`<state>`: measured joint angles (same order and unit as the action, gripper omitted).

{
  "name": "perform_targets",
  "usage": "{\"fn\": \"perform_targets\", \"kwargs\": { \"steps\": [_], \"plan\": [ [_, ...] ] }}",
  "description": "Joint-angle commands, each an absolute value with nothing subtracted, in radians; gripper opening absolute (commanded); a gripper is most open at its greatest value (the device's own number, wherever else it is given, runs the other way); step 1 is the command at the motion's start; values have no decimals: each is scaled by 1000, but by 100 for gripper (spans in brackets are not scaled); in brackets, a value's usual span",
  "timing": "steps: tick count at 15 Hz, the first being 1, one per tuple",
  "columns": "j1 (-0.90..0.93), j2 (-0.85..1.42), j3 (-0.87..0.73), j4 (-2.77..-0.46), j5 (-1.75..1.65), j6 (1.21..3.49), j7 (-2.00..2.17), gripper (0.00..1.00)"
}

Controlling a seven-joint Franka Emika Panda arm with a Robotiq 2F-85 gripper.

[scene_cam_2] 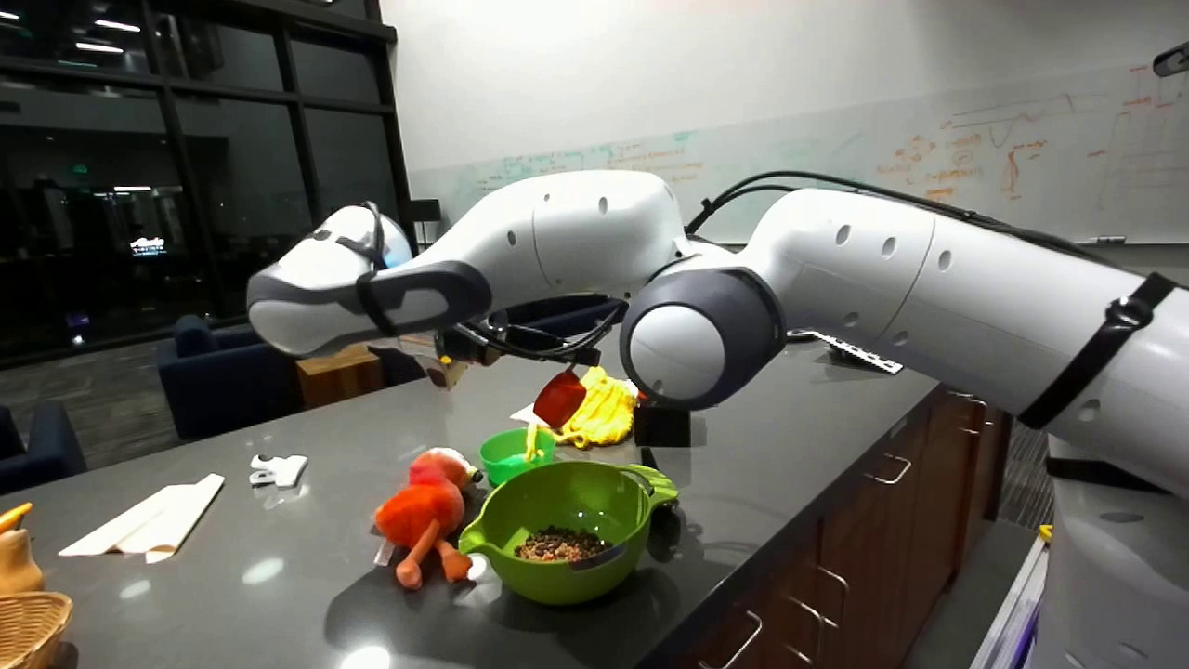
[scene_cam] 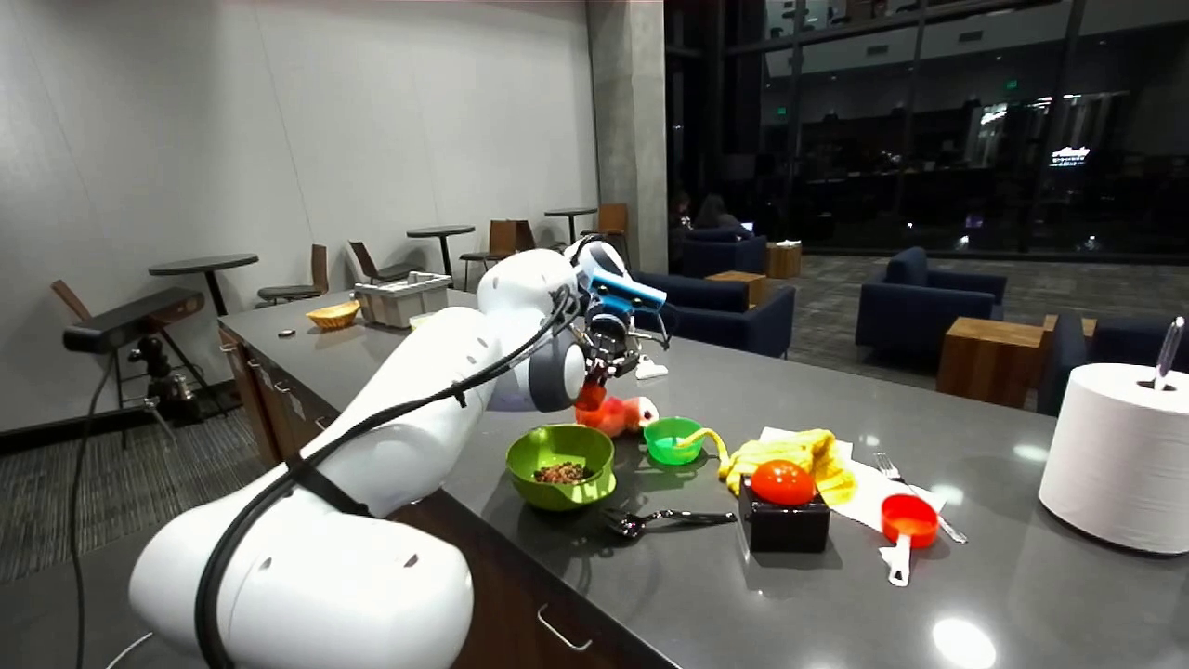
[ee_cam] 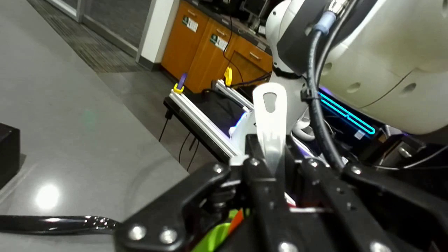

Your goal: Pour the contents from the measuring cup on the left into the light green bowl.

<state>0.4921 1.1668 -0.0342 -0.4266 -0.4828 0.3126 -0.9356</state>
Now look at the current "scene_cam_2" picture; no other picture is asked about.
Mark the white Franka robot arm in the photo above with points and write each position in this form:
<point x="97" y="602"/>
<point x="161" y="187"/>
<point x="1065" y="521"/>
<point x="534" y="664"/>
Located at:
<point x="930" y="285"/>

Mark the small green measuring cup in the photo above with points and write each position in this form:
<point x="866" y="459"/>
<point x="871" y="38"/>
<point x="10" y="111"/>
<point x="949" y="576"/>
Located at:
<point x="515" y="452"/>

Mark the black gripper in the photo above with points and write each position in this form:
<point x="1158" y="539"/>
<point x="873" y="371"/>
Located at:
<point x="470" y="338"/>

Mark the orange plush chicken toy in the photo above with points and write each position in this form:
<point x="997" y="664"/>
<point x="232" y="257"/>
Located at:
<point x="421" y="515"/>

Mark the dark blue armchair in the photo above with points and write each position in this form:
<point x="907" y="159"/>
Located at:
<point x="226" y="382"/>

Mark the whiteboard with writing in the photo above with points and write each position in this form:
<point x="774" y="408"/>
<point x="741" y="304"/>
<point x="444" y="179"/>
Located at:
<point x="988" y="150"/>

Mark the wooden box table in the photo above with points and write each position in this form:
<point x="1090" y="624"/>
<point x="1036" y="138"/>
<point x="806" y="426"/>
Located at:
<point x="337" y="371"/>

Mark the brown counter cabinet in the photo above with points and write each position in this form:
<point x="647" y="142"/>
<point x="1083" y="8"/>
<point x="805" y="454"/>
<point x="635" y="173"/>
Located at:
<point x="866" y="532"/>

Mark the white folded paper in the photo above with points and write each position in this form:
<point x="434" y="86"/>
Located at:
<point x="147" y="521"/>

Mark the wooden figure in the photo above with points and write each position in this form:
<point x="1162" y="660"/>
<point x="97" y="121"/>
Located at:
<point x="17" y="560"/>

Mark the light green bowl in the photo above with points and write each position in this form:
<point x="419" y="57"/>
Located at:
<point x="617" y="495"/>

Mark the pink white plush toy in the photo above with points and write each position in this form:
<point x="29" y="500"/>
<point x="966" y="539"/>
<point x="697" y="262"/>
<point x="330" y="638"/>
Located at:
<point x="444" y="463"/>

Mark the brown food pieces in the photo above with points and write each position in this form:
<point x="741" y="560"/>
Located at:
<point x="559" y="542"/>

